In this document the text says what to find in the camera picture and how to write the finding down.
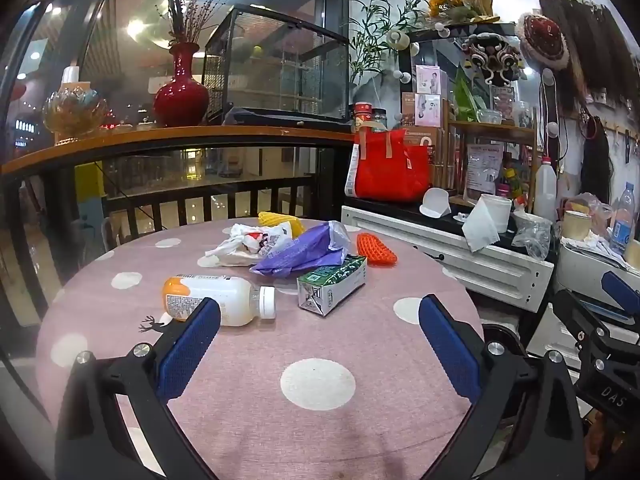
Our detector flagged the white juice bottle orange label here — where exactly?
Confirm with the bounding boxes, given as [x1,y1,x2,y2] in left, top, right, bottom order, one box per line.
[161,274,277,328]

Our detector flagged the white curved plastic holder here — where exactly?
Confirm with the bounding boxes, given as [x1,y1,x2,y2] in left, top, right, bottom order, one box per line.
[419,187,452,218]

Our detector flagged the dried branches bunch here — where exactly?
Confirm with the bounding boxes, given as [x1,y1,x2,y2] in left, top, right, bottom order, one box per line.
[155,0,226,46]

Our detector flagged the toilet paper roll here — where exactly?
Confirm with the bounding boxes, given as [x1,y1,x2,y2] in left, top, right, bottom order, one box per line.
[461,193,513,252]

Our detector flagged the red ceramic vase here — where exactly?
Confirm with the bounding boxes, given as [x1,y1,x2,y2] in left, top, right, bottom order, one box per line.
[152,42,210,128]

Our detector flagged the lion dance mask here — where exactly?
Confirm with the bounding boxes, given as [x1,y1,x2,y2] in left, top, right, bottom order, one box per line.
[462,30,526,87]

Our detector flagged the vanity mirror with round bulbs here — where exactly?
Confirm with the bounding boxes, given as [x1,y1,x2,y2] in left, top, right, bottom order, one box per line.
[387,22,561,138]

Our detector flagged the black framed glass cage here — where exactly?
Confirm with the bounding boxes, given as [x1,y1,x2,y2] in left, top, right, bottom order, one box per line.
[202,4,349,123]

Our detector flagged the green leafy plant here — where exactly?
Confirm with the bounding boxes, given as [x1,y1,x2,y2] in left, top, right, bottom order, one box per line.
[348,0,441,86]

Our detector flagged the yellow foam fruit net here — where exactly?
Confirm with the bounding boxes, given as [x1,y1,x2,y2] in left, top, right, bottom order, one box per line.
[257,211,306,238]

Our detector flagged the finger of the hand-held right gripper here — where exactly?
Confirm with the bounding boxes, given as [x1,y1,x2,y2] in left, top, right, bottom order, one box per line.
[601,271,640,315]
[552,290,626,358]

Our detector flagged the white plastic bag red print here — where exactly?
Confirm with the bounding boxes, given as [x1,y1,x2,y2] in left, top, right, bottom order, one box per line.
[204,222,294,267]

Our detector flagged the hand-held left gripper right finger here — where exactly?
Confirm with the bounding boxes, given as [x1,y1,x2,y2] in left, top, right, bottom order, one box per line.
[418,294,586,480]

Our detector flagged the green milk carton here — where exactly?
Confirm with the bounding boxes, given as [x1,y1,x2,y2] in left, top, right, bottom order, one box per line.
[296,255,368,317]

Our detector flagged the red round fringed hat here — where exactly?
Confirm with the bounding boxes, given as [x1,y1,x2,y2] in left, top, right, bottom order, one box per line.
[516,11,571,68]

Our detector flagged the glass lotus bowl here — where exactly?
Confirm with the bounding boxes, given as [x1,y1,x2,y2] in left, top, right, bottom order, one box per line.
[42,87,108,146]

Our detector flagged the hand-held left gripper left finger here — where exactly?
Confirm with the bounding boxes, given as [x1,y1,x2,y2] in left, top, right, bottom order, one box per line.
[55,297,222,480]

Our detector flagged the hanging brown hair wefts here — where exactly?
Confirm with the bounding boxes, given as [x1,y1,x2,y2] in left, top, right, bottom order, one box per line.
[537,0,626,116]

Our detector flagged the red tote bag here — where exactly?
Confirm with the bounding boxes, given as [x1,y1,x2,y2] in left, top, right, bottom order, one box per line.
[345,129,432,203]

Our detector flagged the orange cardboard box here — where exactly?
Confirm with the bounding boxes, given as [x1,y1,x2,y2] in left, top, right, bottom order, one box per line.
[402,127,444,161]

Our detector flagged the white drawer blue handle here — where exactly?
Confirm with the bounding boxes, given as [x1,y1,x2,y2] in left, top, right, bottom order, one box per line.
[555,246,640,323]

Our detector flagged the white plastic bottle red cap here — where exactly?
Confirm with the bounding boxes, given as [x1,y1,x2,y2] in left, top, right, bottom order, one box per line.
[532,156,557,223]

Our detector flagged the beige tape roll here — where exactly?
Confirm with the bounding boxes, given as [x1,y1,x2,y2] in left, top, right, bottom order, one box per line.
[562,210,593,241]

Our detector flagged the printed paper pouch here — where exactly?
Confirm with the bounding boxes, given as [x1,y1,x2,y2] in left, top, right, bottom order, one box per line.
[465,142,505,196]

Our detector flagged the pink printed box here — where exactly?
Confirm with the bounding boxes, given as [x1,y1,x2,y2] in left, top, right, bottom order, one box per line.
[415,65,442,96]
[414,94,442,128]

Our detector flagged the person's right hand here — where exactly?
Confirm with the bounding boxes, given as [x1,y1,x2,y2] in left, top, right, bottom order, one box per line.
[586,407,613,468]

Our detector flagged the black railing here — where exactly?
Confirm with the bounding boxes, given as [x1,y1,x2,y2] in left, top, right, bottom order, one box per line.
[100,177,313,256]

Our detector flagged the orange foam fruit net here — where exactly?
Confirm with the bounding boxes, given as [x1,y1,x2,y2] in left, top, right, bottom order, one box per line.
[356,232,398,266]

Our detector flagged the pink polka dot tablecloth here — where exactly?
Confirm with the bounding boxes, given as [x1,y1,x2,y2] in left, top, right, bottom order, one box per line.
[35,217,486,480]

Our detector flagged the purple plastic bag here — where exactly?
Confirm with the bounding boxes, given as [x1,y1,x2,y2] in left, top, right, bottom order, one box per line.
[249,221,353,278]

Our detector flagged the clear plastic bag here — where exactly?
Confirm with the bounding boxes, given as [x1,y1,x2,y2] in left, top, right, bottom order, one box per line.
[511,215,553,261]

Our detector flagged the wide white cabinet drawer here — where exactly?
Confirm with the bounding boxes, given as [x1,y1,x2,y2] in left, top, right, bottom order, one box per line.
[341,205,555,315]

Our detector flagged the wooden counter ledge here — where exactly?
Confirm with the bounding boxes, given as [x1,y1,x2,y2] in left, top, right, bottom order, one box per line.
[0,125,358,176]

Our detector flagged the clear water bottle blue label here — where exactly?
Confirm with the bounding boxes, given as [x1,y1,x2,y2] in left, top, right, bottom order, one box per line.
[610,181,637,256]

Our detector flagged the black hair bundle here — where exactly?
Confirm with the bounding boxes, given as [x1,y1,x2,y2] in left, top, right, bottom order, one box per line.
[580,135,612,206]

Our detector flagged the wooden shelf rack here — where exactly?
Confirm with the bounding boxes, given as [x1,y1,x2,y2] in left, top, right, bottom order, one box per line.
[432,120,538,201]

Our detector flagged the green leaf pack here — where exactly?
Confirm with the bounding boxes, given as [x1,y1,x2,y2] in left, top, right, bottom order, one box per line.
[452,67,481,122]

